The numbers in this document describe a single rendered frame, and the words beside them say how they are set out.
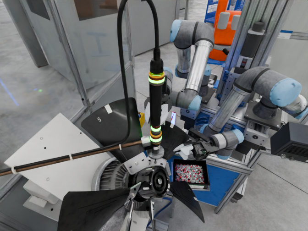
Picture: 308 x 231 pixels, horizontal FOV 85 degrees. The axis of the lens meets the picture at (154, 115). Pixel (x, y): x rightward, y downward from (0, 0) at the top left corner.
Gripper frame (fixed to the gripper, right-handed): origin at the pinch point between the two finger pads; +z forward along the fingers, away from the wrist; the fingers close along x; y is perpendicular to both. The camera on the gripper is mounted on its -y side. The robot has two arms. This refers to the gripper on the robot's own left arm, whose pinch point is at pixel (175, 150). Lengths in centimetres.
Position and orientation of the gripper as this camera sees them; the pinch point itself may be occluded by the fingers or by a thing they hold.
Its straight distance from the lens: 83.8
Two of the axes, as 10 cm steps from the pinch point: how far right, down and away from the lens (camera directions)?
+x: -0.2, 6.6, 7.5
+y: 3.1, 7.2, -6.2
